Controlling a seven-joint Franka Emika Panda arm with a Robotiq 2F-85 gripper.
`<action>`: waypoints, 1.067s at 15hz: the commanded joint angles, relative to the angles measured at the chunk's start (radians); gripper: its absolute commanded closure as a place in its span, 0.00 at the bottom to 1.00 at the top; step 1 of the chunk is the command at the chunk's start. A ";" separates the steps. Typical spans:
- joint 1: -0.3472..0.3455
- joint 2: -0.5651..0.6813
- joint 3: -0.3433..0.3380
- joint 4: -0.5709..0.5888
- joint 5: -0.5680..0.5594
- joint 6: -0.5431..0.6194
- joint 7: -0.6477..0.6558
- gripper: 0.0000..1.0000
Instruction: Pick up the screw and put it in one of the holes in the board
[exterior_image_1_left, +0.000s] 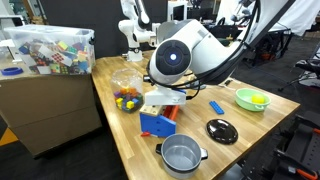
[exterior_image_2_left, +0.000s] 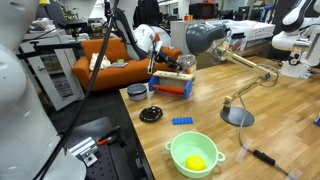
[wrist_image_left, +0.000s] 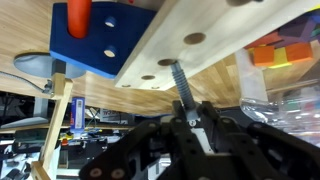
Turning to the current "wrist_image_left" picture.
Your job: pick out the grey wooden desk lamp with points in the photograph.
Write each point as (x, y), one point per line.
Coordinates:
(58, 100)

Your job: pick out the grey plastic toy screw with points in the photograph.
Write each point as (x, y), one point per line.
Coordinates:
(182, 86)

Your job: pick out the wooden toy board blue ends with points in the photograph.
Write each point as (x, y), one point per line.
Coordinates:
(216, 26)

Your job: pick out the clear jar of coloured blocks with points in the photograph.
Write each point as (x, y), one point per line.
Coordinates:
(283, 100)

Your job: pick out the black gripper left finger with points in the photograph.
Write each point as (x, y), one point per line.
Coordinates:
(150, 156)

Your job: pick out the small blue box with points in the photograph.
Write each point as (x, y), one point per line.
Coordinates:
(77, 113)

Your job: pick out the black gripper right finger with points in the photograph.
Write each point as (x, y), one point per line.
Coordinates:
(266, 153)

